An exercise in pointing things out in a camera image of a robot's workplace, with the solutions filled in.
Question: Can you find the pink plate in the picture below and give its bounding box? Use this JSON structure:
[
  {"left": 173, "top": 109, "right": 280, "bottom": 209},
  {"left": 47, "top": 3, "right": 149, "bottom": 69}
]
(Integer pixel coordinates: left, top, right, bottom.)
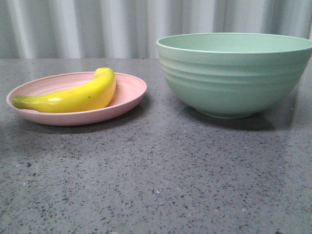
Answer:
[{"left": 6, "top": 72, "right": 147, "bottom": 126}]

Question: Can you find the yellow banana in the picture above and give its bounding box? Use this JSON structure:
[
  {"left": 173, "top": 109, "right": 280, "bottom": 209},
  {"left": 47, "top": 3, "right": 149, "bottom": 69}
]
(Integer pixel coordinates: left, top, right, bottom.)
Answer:
[{"left": 11, "top": 67, "right": 117, "bottom": 113}]

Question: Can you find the green bowl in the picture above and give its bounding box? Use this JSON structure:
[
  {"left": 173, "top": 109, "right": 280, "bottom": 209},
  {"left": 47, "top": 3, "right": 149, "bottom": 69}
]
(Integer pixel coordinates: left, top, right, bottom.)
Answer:
[{"left": 156, "top": 33, "right": 312, "bottom": 119}]

